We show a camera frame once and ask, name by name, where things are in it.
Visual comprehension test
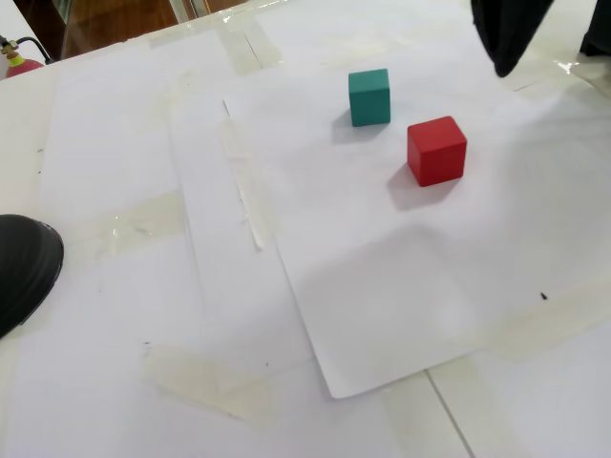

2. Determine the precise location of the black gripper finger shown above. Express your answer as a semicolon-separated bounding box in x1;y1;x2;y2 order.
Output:
470;0;515;78
508;0;555;78

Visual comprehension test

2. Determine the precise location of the red cube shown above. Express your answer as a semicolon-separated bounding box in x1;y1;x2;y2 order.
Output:
406;115;468;188

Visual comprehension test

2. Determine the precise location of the teal cube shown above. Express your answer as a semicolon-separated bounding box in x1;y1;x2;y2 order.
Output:
348;68;392;128

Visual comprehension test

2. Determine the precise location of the yellowed clear tape strip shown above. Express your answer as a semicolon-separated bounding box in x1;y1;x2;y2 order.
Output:
510;56;591;93
443;281;611;362
141;343;276;422
64;190;186;261
217;18;284;76
381;355;478;458

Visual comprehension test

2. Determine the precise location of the small white paper sheet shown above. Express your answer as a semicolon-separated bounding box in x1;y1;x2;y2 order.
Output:
221;18;611;401

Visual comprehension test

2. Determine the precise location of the large white paper sheet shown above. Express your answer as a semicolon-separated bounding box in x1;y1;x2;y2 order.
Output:
166;0;611;383

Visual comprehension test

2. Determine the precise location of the brown wooden panel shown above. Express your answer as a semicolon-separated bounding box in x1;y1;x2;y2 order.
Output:
12;0;192;62

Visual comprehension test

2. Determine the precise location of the red fire extinguisher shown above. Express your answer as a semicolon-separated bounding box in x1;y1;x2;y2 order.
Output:
0;34;56;80

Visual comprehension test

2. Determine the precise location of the black round base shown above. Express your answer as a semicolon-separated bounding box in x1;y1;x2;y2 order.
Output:
0;214;66;341

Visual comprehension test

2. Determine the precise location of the white frame bar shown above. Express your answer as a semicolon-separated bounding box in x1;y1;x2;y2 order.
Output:
170;0;212;24

